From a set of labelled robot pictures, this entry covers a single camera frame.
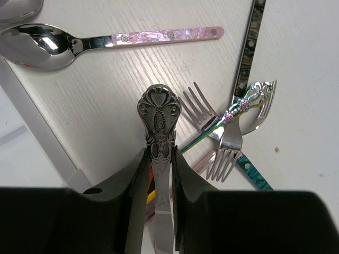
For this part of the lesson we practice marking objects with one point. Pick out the black handled fork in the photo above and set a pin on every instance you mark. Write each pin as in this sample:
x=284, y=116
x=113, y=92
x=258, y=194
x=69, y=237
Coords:
x=244, y=67

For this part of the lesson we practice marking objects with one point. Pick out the white divided cutlery tray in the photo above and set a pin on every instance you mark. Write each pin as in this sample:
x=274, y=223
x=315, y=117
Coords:
x=31, y=155

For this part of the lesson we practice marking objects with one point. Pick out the pink handled spoon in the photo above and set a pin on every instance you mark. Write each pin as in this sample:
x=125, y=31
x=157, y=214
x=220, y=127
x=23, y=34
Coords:
x=48, y=47

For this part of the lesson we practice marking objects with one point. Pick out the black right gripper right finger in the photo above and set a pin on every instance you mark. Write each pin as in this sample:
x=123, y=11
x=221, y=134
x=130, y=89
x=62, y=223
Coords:
x=208, y=220

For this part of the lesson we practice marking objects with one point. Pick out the black handled spoon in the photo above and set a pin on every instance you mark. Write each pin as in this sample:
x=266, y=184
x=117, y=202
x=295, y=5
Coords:
x=13, y=11

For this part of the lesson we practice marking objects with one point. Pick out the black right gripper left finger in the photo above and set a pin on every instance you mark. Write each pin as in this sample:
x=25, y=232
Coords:
x=106, y=218

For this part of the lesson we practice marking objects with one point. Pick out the rainbow iridescent spoon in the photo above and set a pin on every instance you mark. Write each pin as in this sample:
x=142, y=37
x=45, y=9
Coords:
x=233, y=113

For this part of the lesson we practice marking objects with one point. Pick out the ornate silver knife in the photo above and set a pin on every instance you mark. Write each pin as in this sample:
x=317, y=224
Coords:
x=159, y=110

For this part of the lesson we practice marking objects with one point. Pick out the pink handled fork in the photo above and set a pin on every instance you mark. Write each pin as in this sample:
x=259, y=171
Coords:
x=226, y=154

